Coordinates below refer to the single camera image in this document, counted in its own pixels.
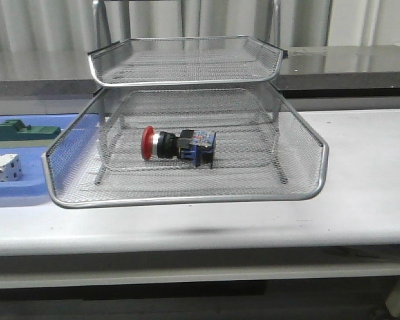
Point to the red emergency stop button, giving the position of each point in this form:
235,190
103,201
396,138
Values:
196,147

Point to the silver mesh tray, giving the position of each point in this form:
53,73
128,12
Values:
237,147
185,61
304,157

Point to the silver mesh bottom tray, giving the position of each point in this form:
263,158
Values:
237,147

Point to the silver mesh top tray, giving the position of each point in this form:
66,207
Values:
185,61

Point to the dark counter shelf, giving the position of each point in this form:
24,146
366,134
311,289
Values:
308,72

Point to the blue plastic tray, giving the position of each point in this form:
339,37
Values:
55,168

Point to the green electrical module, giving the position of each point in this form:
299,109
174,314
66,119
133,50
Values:
15,134

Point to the white circuit breaker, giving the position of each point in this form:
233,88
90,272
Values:
10,167

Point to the grey metal rack frame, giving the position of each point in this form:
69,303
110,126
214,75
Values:
173,110

